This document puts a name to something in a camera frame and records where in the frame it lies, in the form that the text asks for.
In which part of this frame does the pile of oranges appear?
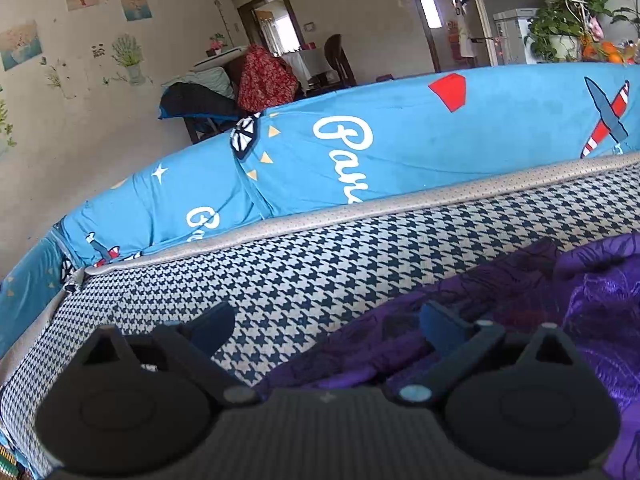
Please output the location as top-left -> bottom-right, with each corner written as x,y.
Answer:
581,40 -> 640,65

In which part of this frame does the large pastel wall picture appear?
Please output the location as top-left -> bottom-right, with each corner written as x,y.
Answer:
0,20 -> 44,72

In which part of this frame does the brown wooden door frame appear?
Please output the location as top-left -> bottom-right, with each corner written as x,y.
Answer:
237,0 -> 306,62

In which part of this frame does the white appliance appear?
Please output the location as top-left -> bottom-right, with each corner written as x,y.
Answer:
492,7 -> 542,66

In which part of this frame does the green pothos plant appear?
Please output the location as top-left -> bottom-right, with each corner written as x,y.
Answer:
524,0 -> 614,64

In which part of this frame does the purple floral blouse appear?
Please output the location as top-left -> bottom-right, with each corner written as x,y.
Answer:
252,234 -> 640,480

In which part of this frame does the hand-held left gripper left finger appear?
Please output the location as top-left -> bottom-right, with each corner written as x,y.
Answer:
80,302 -> 262,407

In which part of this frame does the white table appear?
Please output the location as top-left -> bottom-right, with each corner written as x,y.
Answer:
192,46 -> 249,69

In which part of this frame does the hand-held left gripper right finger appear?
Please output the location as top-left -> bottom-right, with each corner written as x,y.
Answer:
397,302 -> 577,407

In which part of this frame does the lavender pot wall sticker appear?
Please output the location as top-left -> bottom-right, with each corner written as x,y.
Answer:
111,33 -> 146,86

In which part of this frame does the peace lily plant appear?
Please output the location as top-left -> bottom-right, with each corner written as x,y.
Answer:
612,0 -> 640,42

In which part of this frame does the red floral cloth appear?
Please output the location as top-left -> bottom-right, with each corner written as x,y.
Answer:
237,45 -> 301,112

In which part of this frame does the dark wooden chair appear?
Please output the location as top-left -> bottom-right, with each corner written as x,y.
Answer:
323,34 -> 359,89

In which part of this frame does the dark blue bag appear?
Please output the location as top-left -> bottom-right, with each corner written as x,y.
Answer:
160,82 -> 241,122

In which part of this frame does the blue airplane print sofa cover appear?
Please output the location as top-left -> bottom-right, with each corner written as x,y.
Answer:
0,62 -> 640,357

